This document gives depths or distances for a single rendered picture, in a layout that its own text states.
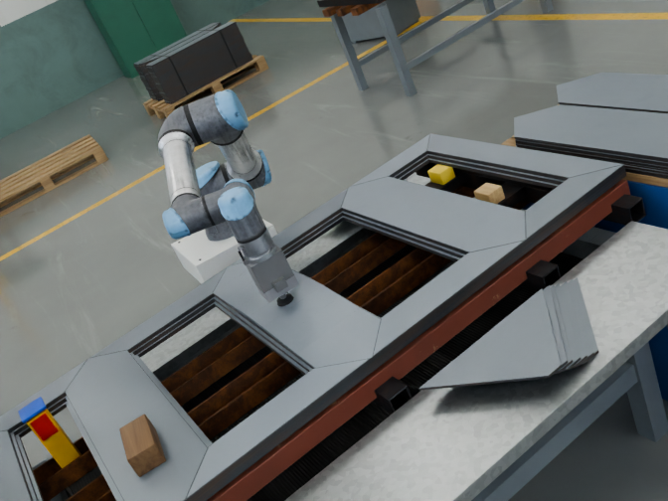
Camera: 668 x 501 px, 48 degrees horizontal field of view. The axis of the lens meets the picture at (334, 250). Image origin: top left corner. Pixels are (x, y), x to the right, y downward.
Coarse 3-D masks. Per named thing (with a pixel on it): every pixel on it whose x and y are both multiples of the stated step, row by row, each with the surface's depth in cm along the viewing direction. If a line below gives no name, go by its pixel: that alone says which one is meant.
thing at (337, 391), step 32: (416, 160) 226; (448, 160) 219; (320, 224) 214; (384, 224) 198; (288, 256) 209; (448, 256) 176; (512, 256) 164; (192, 320) 198; (288, 352) 165; (384, 352) 152; (160, 384) 176; (352, 384) 149; (256, 448) 141; (32, 480) 163; (224, 480) 139
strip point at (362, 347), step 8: (368, 328) 159; (376, 328) 158; (360, 336) 158; (368, 336) 157; (376, 336) 156; (352, 344) 156; (360, 344) 155; (368, 344) 154; (336, 352) 156; (344, 352) 155; (352, 352) 154; (360, 352) 153; (368, 352) 152; (328, 360) 155; (336, 360) 154; (344, 360) 153; (352, 360) 152
